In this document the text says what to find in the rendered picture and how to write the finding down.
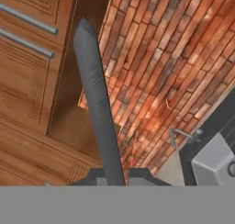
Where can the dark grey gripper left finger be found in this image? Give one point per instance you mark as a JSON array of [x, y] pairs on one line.
[[91, 178]]

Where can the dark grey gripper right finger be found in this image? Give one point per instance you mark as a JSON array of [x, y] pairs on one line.
[[143, 178]]

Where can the dark grey pan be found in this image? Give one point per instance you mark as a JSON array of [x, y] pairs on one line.
[[97, 99]]

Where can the wooden cabinet body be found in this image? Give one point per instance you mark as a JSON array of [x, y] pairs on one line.
[[36, 155]]

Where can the wooden cabinet door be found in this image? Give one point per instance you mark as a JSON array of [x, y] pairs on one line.
[[36, 4], [21, 90]]

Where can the grey sink tap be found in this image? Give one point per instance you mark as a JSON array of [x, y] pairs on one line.
[[180, 134]]

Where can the white sink basin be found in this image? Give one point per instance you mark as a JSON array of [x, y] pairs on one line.
[[214, 163]]

